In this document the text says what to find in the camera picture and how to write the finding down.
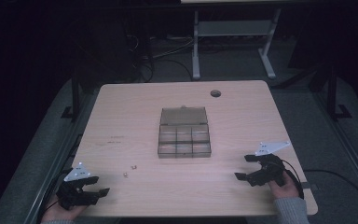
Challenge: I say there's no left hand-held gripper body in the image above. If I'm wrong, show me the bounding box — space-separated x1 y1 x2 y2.
55 161 99 210

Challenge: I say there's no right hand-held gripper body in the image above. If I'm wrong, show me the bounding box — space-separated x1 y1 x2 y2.
251 141 292 188

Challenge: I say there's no person's left hand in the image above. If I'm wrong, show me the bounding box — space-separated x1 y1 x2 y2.
41 194 89 223

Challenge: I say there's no person's right hand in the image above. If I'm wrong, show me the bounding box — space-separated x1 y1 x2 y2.
267 170 301 201

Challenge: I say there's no clear plastic compartment box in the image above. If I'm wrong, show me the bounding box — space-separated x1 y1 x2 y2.
157 105 213 160

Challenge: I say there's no black metal stand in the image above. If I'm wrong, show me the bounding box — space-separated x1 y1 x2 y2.
325 65 353 121
61 72 82 123

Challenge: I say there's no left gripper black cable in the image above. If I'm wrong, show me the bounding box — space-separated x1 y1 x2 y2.
36 169 73 224

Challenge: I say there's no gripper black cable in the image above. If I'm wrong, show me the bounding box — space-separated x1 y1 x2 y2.
279 159 306 200
36 169 73 224

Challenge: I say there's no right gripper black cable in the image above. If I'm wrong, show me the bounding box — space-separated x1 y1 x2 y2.
279 159 306 200

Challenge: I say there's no black floor cable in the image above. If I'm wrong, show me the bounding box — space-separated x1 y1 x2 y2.
302 169 358 213

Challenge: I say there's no white metal desk frame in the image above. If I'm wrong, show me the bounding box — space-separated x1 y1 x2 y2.
191 8 282 81

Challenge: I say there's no bundle of floor cables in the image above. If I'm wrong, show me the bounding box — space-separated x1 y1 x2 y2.
126 33 198 82

